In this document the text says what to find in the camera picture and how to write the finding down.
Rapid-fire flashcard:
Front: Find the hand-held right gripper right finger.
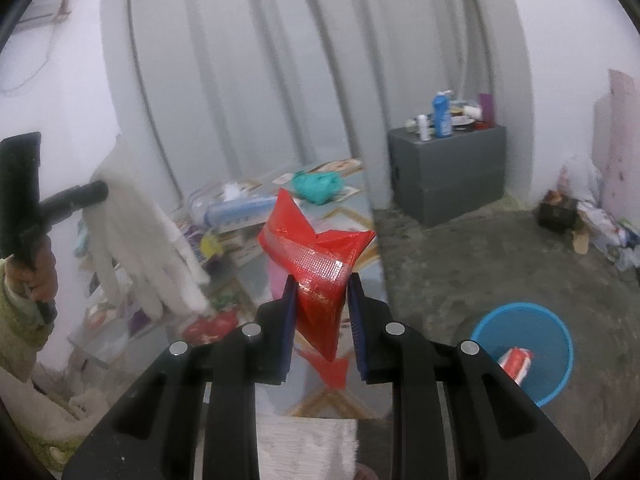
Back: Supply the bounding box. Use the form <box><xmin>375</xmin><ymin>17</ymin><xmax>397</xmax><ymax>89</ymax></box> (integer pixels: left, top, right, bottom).
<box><xmin>347</xmin><ymin>274</ymin><xmax>593</xmax><ymax>480</ymax></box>

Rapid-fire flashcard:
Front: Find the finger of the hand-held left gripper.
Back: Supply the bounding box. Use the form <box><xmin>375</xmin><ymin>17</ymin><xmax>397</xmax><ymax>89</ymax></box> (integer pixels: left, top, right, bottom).
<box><xmin>40</xmin><ymin>181</ymin><xmax>110</xmax><ymax>226</ymax></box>

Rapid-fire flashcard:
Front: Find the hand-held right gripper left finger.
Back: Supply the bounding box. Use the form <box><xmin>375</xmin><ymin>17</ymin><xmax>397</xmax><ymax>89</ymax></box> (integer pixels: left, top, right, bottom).
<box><xmin>62</xmin><ymin>276</ymin><xmax>297</xmax><ymax>480</ymax></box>

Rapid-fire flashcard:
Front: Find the red plastic wrapper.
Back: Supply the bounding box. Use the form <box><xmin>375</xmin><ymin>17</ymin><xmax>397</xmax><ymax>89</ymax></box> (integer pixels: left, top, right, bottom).
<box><xmin>257</xmin><ymin>187</ymin><xmax>377</xmax><ymax>391</ymax></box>

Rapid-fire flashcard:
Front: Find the white knit glove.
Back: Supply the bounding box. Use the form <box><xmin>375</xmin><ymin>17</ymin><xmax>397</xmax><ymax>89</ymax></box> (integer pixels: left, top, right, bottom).
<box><xmin>81</xmin><ymin>135</ymin><xmax>212</xmax><ymax>322</ymax></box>

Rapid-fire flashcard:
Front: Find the blue plastic bin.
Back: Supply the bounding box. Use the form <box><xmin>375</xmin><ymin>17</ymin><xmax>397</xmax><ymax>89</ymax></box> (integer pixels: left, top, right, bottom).
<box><xmin>470</xmin><ymin>302</ymin><xmax>575</xmax><ymax>409</ymax></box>

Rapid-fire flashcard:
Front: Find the person's left forearm green sleeve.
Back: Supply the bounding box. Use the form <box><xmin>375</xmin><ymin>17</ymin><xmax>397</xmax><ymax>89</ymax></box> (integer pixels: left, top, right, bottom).
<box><xmin>0</xmin><ymin>259</ymin><xmax>57</xmax><ymax>382</ymax></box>

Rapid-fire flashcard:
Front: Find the person's left hand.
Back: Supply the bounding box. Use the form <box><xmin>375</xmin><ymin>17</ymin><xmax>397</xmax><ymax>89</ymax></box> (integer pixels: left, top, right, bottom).
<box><xmin>5</xmin><ymin>234</ymin><xmax>60</xmax><ymax>312</ymax></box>

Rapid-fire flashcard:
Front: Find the red snack packet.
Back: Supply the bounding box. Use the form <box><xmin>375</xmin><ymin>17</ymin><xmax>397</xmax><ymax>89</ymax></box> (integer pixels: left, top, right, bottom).
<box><xmin>182</xmin><ymin>309</ymin><xmax>239</xmax><ymax>347</ymax></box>

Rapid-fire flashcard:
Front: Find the yellow packet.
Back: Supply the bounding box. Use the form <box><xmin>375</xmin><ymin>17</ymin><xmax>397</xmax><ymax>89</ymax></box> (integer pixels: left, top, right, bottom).
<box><xmin>199</xmin><ymin>234</ymin><xmax>224</xmax><ymax>262</ymax></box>

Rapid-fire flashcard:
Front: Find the white towel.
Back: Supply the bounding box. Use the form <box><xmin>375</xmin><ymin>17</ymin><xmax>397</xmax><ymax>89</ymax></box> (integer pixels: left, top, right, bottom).
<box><xmin>255</xmin><ymin>416</ymin><xmax>359</xmax><ymax>480</ymax></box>

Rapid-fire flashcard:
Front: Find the teal plastic bag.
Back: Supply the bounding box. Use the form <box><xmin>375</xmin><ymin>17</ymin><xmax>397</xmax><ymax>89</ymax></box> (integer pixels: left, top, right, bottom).
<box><xmin>291</xmin><ymin>170</ymin><xmax>347</xmax><ymax>206</ymax></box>

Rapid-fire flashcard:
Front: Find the red and white packet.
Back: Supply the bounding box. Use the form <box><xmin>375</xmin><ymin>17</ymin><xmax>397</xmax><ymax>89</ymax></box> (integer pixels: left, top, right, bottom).
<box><xmin>496</xmin><ymin>347</ymin><xmax>535</xmax><ymax>387</ymax></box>

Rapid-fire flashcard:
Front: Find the white air conditioner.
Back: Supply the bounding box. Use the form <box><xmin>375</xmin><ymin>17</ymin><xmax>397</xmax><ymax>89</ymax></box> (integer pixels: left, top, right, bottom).
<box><xmin>16</xmin><ymin>0</ymin><xmax>69</xmax><ymax>29</ymax></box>

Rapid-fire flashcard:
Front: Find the grey cabinet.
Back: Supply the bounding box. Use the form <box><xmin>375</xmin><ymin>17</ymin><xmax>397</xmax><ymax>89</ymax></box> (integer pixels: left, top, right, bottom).
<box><xmin>387</xmin><ymin>123</ymin><xmax>507</xmax><ymax>229</ymax></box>

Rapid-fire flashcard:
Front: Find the white fuzzy cloth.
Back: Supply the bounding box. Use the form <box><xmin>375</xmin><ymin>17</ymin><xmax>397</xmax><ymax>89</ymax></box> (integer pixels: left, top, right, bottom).
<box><xmin>0</xmin><ymin>359</ymin><xmax>98</xmax><ymax>466</ymax></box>

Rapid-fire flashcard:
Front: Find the blue plastic bottle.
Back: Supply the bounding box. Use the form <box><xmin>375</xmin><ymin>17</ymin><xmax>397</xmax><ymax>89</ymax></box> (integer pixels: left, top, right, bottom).
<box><xmin>433</xmin><ymin>90</ymin><xmax>456</xmax><ymax>139</ymax></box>

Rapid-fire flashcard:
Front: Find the purple box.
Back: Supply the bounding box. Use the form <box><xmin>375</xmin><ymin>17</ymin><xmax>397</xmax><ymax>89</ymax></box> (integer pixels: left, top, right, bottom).
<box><xmin>478</xmin><ymin>92</ymin><xmax>496</xmax><ymax>129</ymax></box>

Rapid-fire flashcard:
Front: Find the grey curtain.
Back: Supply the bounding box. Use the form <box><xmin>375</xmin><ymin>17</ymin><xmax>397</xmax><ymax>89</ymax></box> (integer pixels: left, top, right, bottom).
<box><xmin>101</xmin><ymin>0</ymin><xmax>532</xmax><ymax>211</ymax></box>

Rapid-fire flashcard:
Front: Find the pile of plastic bags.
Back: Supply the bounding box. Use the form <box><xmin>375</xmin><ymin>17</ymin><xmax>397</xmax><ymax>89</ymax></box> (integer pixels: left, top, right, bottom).
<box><xmin>556</xmin><ymin>152</ymin><xmax>640</xmax><ymax>272</ymax></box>

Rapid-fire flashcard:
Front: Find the pink board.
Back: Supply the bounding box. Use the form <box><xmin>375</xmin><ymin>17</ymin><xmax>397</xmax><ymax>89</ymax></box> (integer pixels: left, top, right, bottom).
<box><xmin>592</xmin><ymin>69</ymin><xmax>640</xmax><ymax>212</ymax></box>

